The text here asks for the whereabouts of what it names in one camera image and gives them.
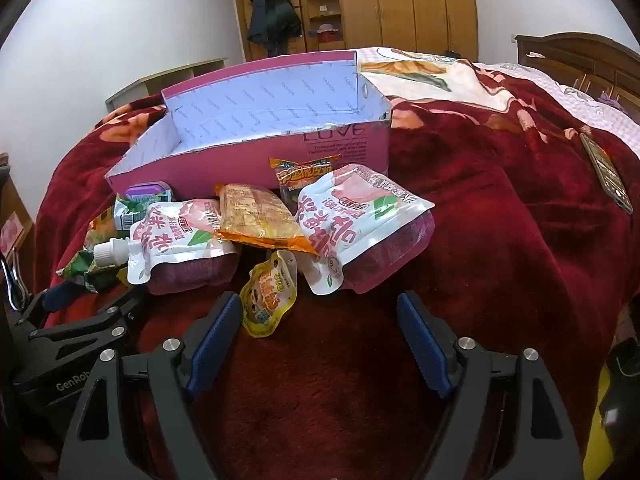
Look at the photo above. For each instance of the green snack packet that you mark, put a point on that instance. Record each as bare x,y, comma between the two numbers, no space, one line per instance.
75,265
125,212

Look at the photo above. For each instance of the wooden headboard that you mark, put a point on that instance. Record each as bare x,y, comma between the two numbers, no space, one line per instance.
585,55

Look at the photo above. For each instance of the white shelf unit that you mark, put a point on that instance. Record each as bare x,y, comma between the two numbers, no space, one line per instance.
165,80

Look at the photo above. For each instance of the colourful foam floor mat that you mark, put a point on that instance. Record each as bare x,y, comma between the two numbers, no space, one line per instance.
600,410

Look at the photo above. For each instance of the orange brown snack packet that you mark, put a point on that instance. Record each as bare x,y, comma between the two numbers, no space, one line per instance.
305,172

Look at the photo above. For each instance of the pink checked bedsheet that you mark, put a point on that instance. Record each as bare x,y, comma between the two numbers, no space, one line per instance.
590,110

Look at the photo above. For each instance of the dark object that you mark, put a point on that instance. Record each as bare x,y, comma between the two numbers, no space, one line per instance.
622,385

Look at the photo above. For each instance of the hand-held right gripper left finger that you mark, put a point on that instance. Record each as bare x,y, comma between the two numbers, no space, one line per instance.
215,345

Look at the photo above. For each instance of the low wooden cabinet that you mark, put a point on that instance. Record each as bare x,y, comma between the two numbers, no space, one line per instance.
12,210

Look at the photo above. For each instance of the dark green hanging jacket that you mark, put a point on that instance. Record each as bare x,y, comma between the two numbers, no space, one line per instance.
282,15

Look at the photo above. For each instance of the white pink spout pouch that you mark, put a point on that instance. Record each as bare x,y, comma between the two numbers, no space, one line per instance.
170,240
350,230

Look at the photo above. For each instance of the yellow snack packet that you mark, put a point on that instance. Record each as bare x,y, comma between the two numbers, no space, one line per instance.
95,227

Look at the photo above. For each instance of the red floral blanket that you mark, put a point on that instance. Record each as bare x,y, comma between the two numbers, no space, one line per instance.
500,260

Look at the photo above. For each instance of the dark blue hanging jacket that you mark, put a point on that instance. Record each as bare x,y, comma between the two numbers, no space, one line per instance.
257,20

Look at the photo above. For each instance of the phone in patterned case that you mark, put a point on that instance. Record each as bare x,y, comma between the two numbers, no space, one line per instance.
607,175

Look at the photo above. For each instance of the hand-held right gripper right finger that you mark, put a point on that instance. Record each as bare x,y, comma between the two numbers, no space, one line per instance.
422,345

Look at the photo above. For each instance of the wooden wardrobe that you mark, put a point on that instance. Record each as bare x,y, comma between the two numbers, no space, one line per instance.
400,5

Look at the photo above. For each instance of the small yellow cartoon pouch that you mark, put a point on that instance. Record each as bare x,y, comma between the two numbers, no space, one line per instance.
265,300

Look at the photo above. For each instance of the purple tin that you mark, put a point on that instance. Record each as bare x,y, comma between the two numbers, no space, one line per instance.
147,191

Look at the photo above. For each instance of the orange biscuit packet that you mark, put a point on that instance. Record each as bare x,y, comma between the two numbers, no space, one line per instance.
255,217

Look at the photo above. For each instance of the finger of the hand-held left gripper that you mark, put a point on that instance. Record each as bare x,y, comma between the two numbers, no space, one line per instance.
60,294
105,281

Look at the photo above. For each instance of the small purple cloth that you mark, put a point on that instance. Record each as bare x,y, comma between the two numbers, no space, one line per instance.
607,97

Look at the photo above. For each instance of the pink cardboard box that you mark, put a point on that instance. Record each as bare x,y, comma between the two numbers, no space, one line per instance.
330,145

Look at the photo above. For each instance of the red container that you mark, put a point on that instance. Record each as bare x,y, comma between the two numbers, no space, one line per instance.
327,35

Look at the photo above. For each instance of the small black bag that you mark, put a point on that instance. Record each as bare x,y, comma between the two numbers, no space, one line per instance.
452,53

